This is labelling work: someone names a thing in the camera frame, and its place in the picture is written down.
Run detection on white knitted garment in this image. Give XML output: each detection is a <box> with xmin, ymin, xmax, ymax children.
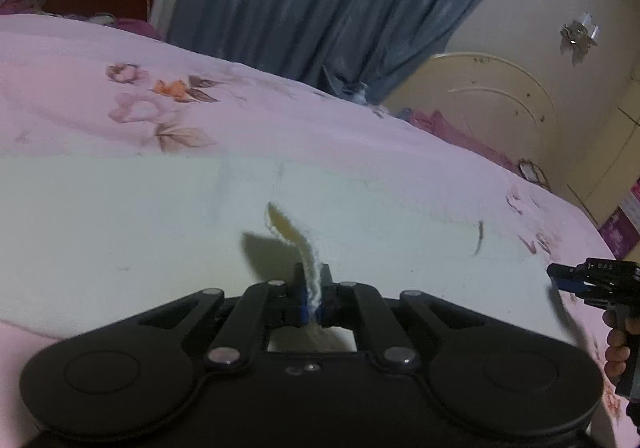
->
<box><xmin>1</xmin><ymin>157</ymin><xmax>575</xmax><ymax>342</ymax></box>

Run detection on person's right hand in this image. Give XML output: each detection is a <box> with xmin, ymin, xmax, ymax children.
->
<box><xmin>603</xmin><ymin>311</ymin><xmax>636</xmax><ymax>384</ymax></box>

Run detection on magenta wardrobe poster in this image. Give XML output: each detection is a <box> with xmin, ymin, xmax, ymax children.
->
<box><xmin>599</xmin><ymin>181</ymin><xmax>640</xmax><ymax>263</ymax></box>

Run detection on cream wardrobe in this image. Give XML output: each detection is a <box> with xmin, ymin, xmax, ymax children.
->
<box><xmin>567</xmin><ymin>77</ymin><xmax>639</xmax><ymax>226</ymax></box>

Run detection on cream arched headboard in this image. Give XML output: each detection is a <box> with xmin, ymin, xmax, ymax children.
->
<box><xmin>382</xmin><ymin>52</ymin><xmax>560</xmax><ymax>189</ymax></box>

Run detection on magenta pillow on far bed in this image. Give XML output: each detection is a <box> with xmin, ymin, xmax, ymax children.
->
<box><xmin>396</xmin><ymin>108</ymin><xmax>520</xmax><ymax>175</ymax></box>

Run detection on white lotion bottle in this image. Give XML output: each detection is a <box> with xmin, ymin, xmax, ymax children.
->
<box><xmin>352</xmin><ymin>82</ymin><xmax>368</xmax><ymax>106</ymax></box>

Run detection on magenta pillow near red headboard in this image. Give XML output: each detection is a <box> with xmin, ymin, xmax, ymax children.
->
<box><xmin>0</xmin><ymin>0</ymin><xmax>164</xmax><ymax>41</ymax></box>

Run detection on silver wall lamp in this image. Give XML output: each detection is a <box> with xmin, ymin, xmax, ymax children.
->
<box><xmin>560</xmin><ymin>12</ymin><xmax>600</xmax><ymax>66</ymax></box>

